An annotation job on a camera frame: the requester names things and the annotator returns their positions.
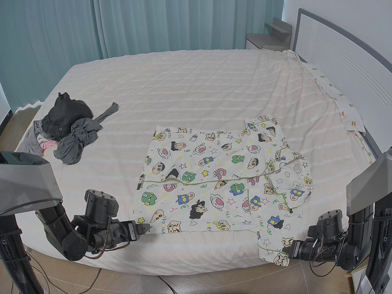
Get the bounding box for white printed pillow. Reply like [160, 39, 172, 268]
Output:
[282, 49, 365, 133]

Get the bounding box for white printed pyjama top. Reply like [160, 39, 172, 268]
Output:
[132, 114, 314, 267]

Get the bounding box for black garment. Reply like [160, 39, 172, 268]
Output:
[41, 92, 93, 142]

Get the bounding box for bed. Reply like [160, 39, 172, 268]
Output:
[12, 8, 392, 277]

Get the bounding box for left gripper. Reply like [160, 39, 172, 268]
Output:
[118, 219, 142, 244]

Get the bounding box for black cable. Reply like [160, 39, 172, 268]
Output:
[72, 268, 102, 294]
[309, 250, 338, 269]
[157, 275, 175, 294]
[84, 237, 131, 260]

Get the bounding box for grey white bedside table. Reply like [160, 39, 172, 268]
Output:
[246, 17, 292, 51]

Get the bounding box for light grey garment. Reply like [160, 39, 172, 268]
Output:
[17, 120, 46, 157]

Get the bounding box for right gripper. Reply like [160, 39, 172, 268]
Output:
[289, 238, 316, 260]

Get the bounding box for white wooden bedside table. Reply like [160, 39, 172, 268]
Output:
[346, 268, 368, 294]

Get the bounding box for blue-green curtain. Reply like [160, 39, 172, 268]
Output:
[0, 0, 106, 112]
[92, 0, 287, 60]

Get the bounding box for dark grey garment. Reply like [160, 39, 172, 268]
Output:
[53, 102, 119, 165]

